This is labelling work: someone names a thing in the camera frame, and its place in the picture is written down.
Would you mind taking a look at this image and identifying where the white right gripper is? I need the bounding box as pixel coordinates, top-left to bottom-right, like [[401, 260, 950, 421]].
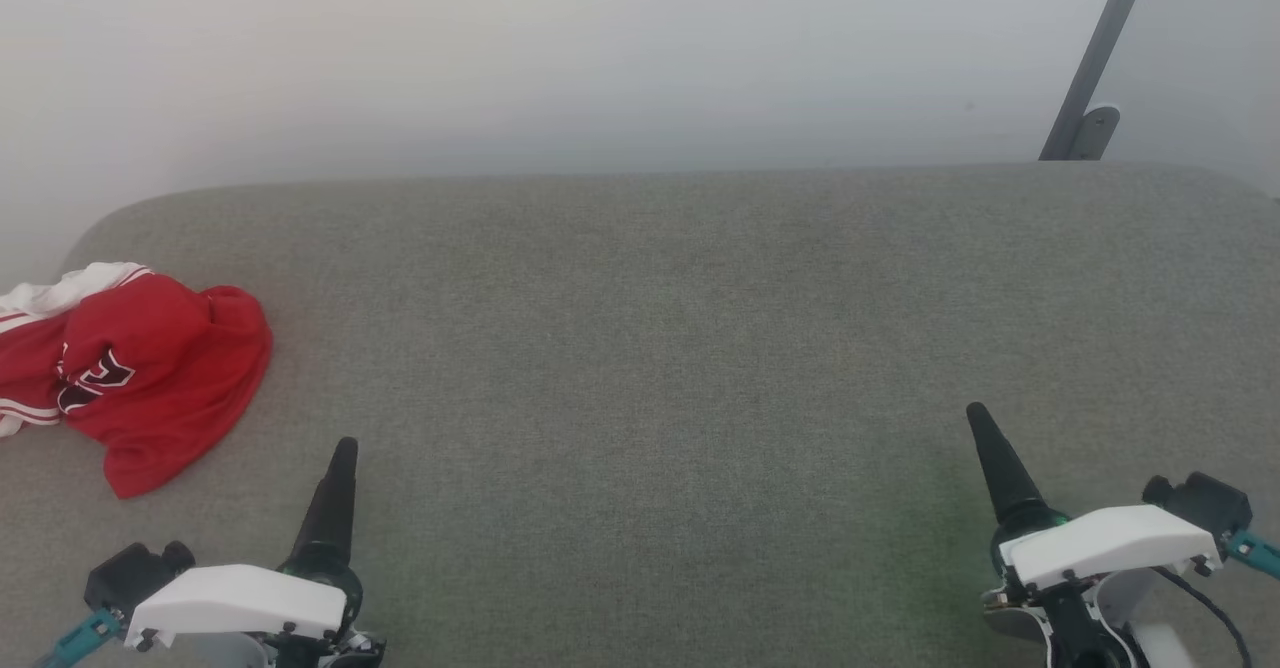
[[965, 402, 1224, 668]]

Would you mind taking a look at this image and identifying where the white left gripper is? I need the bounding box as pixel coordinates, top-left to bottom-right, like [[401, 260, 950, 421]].
[[124, 438, 387, 668]]

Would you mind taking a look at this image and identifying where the red basketball jersey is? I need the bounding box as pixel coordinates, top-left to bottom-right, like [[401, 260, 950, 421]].
[[0, 262, 274, 500]]

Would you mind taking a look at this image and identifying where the grey fabric sofa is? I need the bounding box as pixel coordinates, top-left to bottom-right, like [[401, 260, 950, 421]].
[[0, 161, 1280, 668]]

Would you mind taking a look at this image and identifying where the grey metal pole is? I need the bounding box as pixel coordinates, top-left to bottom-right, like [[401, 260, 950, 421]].
[[1038, 0, 1162, 162]]

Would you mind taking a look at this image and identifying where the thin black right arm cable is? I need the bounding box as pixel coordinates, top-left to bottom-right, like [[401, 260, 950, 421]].
[[1150, 565, 1253, 668]]

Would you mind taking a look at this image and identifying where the teal right camera connector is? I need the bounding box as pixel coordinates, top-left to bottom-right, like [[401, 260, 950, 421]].
[[1225, 528, 1280, 581]]

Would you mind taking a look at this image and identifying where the teal camera connector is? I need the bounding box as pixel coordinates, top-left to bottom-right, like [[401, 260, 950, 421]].
[[1225, 528, 1280, 581], [38, 608, 123, 668]]

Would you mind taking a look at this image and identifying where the teal left camera connector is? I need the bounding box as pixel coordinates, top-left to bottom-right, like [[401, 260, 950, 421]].
[[38, 608, 123, 668]]

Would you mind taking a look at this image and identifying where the grey metal pole bracket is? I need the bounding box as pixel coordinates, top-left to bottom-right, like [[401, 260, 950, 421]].
[[1072, 105, 1122, 162]]

